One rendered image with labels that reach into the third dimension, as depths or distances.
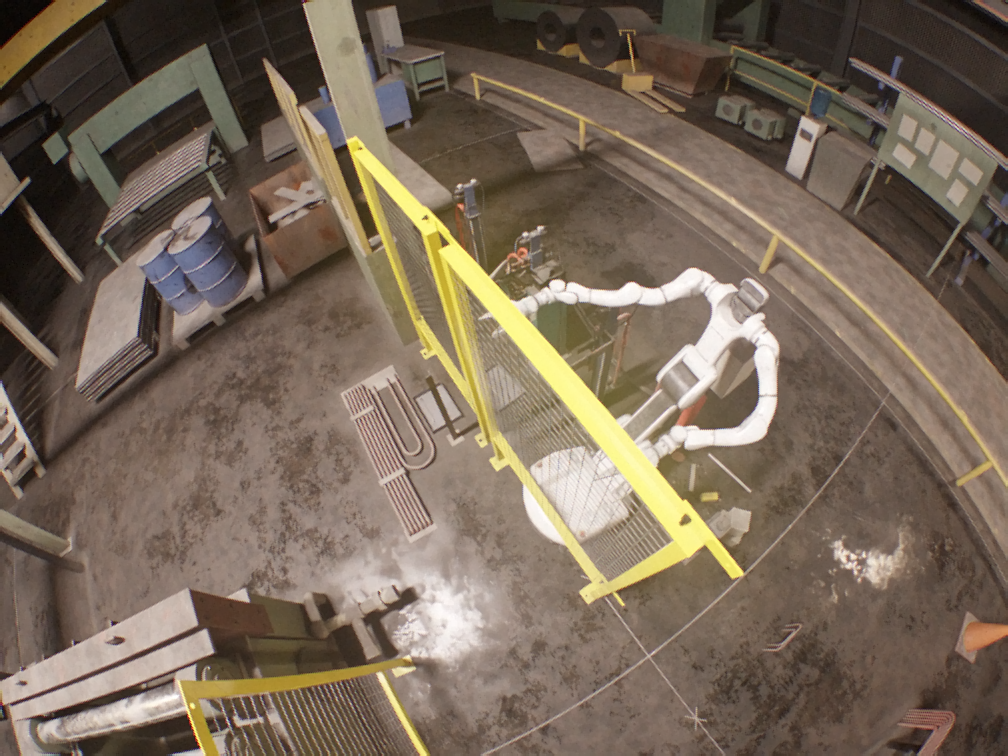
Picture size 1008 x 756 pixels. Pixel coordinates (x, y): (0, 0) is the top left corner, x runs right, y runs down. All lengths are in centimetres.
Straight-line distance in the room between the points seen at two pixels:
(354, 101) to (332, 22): 50
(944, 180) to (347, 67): 631
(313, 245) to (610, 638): 438
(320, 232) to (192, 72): 674
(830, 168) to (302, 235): 663
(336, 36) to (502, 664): 365
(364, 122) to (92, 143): 908
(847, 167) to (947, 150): 152
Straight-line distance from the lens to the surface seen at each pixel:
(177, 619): 201
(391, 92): 737
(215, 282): 486
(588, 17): 1044
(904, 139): 646
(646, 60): 939
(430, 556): 282
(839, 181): 658
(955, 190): 642
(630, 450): 97
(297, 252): 465
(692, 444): 169
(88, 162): 1125
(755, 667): 306
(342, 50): 254
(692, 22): 1103
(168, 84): 1063
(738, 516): 274
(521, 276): 287
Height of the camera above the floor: 269
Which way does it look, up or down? 57 degrees down
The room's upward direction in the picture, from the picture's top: 10 degrees counter-clockwise
